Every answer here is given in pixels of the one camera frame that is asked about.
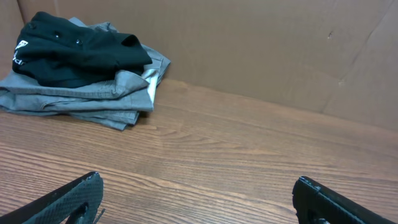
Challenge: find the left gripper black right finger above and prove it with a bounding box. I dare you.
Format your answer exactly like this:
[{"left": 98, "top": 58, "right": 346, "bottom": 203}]
[{"left": 292, "top": 176, "right": 394, "bottom": 224}]

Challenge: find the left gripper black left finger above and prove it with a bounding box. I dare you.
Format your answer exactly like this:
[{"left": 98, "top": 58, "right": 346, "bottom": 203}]
[{"left": 1, "top": 172, "right": 104, "bottom": 224}]

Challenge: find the folded black polo shirt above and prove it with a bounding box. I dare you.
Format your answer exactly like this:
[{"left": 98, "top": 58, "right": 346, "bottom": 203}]
[{"left": 12, "top": 12, "right": 152, "bottom": 88}]

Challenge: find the folded grey garment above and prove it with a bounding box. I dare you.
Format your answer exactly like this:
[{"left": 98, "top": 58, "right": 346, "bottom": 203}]
[{"left": 1, "top": 17, "right": 170, "bottom": 130}]

